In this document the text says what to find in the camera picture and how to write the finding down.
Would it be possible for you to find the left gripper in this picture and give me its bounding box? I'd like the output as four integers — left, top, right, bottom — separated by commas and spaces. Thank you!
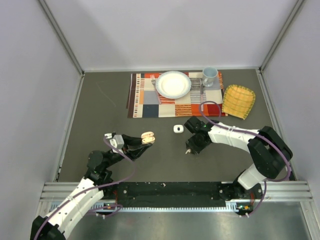
103, 134, 152, 169

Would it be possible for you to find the beige earbud charging case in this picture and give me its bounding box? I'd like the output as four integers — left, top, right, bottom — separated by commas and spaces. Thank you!
141, 131, 156, 144

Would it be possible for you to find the white earbud charging case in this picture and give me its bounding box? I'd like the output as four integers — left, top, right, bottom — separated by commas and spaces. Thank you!
173, 124, 184, 134

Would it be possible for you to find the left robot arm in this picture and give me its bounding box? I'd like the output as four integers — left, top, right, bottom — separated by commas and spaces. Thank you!
30, 131, 156, 240

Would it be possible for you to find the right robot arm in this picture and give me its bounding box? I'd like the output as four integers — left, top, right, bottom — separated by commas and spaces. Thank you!
184, 116, 293, 200

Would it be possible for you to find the patchwork placemat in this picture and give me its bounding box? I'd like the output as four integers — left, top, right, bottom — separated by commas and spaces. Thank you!
126, 71, 225, 118

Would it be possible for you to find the yellow woven cloth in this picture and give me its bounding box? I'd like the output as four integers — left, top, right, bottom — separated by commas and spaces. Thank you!
222, 84, 256, 120

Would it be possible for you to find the white plate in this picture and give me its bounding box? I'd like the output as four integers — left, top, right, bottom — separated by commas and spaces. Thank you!
156, 71, 192, 99

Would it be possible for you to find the light blue cup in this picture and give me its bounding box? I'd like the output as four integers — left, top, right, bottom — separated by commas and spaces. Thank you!
202, 67, 219, 87

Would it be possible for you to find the silver fork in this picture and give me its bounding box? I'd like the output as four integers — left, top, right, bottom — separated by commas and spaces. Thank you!
150, 74, 162, 105

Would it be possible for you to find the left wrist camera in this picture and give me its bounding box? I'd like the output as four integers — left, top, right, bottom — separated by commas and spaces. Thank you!
103, 133, 125, 153

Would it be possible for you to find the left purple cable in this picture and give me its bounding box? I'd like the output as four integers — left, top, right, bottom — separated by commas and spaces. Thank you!
32, 136, 137, 240

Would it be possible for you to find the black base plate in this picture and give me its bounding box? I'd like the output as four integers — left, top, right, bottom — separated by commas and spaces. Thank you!
108, 182, 226, 208

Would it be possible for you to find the pink handled knife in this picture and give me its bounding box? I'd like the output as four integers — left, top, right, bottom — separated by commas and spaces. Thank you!
200, 82, 204, 112

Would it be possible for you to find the grey cable duct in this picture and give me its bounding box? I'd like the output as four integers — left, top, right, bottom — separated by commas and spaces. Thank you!
88, 199, 254, 215

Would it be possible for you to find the aluminium frame rail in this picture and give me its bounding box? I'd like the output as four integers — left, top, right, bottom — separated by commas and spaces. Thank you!
40, 181, 313, 202

